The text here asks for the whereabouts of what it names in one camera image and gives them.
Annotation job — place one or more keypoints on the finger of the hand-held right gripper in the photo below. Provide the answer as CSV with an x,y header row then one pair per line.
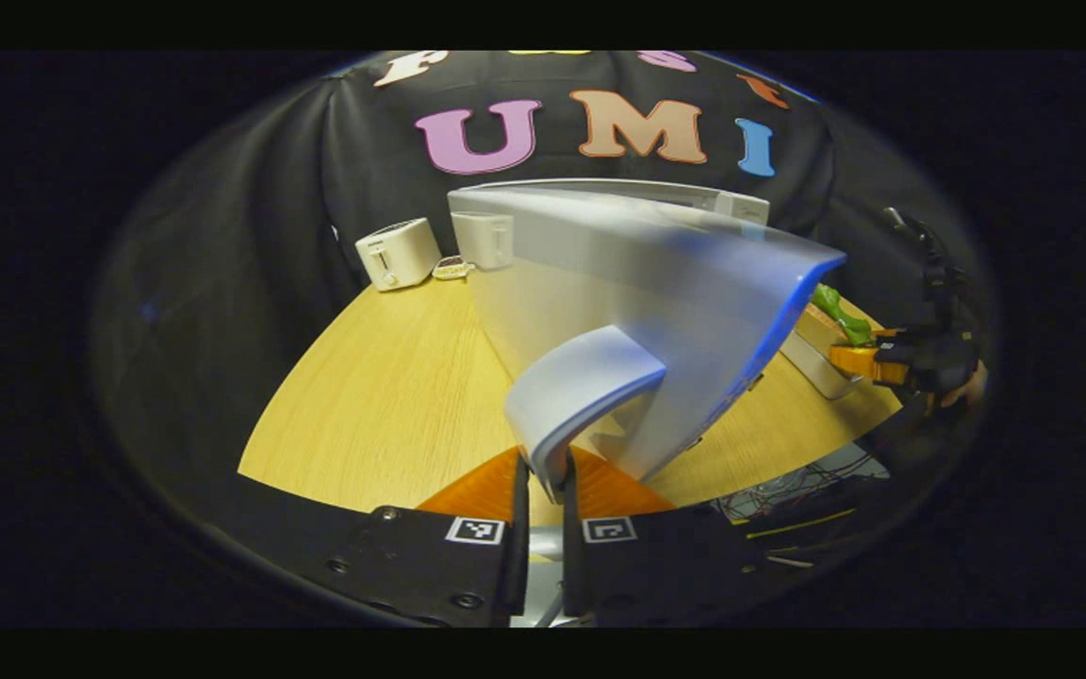
x,y
816,325
859,362

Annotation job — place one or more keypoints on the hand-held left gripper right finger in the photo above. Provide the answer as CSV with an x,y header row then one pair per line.
x,y
573,556

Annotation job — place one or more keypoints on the white microwave oven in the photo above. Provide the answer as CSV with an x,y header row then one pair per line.
x,y
647,283

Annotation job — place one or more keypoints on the small white dish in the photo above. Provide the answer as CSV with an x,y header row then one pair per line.
x,y
453,271

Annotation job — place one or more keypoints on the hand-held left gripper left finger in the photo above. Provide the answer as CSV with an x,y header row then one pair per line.
x,y
518,528

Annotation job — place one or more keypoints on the green toy vegetable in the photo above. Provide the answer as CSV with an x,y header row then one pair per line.
x,y
843,319

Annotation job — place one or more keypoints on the white ribbed tray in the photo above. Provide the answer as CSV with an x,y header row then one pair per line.
x,y
812,370

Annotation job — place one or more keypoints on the black backdrop cloth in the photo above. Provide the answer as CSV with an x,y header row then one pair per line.
x,y
251,236

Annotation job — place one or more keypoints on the white toaster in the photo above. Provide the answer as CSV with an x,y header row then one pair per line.
x,y
397,255

